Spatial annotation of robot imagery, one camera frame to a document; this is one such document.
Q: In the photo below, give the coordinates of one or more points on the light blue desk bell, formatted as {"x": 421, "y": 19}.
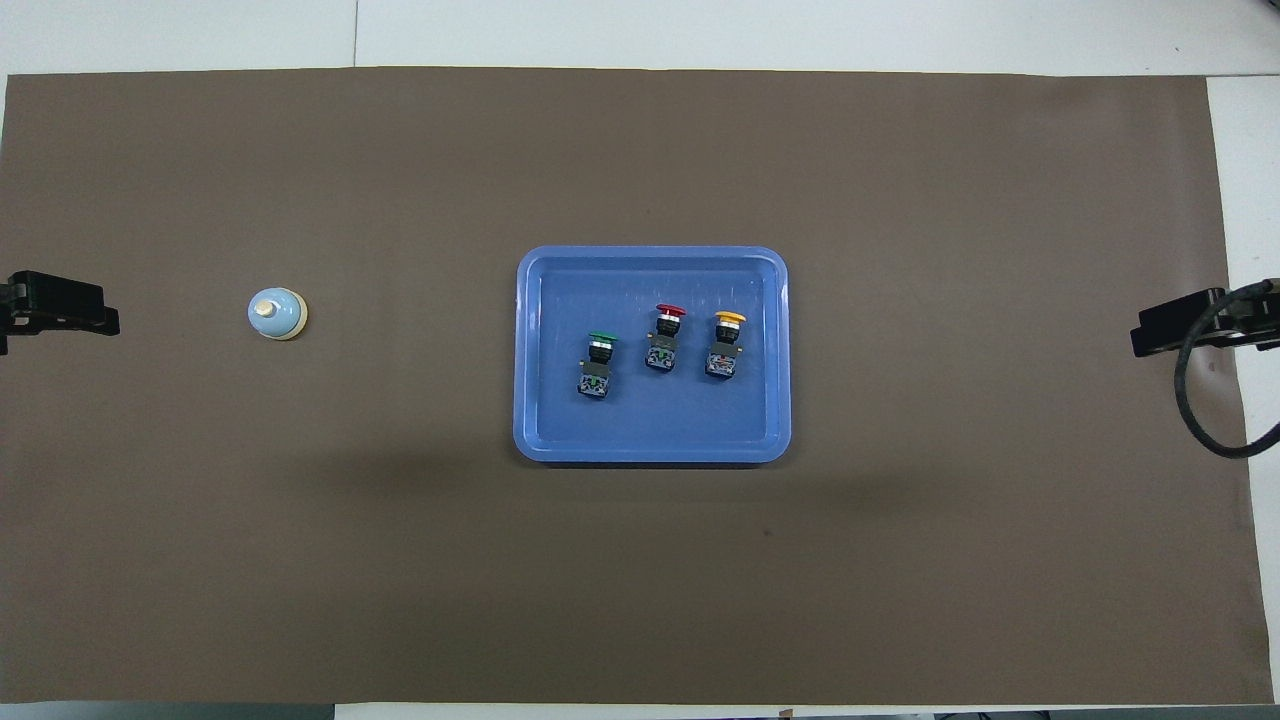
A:
{"x": 276, "y": 313}

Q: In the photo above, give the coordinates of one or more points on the green push button switch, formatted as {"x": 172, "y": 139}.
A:
{"x": 596, "y": 375}

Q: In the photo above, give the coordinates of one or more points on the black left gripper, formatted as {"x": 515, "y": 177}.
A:
{"x": 4, "y": 315}

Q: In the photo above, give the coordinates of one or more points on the blue plastic tray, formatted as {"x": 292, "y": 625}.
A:
{"x": 620, "y": 430}

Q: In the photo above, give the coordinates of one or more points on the brown table mat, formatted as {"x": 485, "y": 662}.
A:
{"x": 400, "y": 560}

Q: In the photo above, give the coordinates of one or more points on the red push button switch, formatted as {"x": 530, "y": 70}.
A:
{"x": 662, "y": 348}

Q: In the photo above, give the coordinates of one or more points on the yellow push button switch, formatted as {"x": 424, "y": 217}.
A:
{"x": 724, "y": 355}

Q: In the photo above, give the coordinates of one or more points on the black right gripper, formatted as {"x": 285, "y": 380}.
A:
{"x": 1255, "y": 315}

